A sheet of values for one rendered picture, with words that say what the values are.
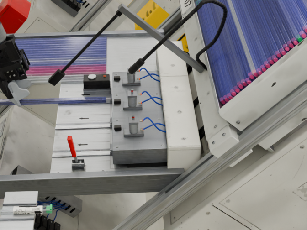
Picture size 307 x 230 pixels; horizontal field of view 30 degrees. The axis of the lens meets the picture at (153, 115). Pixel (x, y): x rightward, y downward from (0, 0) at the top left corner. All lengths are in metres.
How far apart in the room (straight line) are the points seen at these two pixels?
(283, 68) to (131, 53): 0.74
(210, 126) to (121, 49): 0.61
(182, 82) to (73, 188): 0.42
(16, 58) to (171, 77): 0.42
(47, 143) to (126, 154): 0.76
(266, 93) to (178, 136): 0.26
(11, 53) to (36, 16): 1.26
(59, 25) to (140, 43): 0.97
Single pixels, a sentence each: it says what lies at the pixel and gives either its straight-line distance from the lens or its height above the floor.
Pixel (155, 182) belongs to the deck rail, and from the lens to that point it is 1.42.
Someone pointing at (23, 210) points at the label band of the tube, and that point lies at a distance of 1.24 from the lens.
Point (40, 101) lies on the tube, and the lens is 1.66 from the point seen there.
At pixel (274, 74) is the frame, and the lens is 1.24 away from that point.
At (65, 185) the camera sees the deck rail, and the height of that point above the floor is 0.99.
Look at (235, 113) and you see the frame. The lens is 1.28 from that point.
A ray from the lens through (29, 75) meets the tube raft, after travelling 1.77.
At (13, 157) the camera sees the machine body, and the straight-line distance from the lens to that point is 1.97.
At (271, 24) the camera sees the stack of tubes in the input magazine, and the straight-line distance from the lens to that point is 1.37.
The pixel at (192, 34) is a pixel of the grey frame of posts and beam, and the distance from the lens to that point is 1.70.
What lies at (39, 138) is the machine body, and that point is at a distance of 2.11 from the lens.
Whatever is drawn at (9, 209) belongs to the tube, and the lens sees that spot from 1.24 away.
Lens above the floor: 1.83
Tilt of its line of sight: 25 degrees down
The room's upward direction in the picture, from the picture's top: 49 degrees clockwise
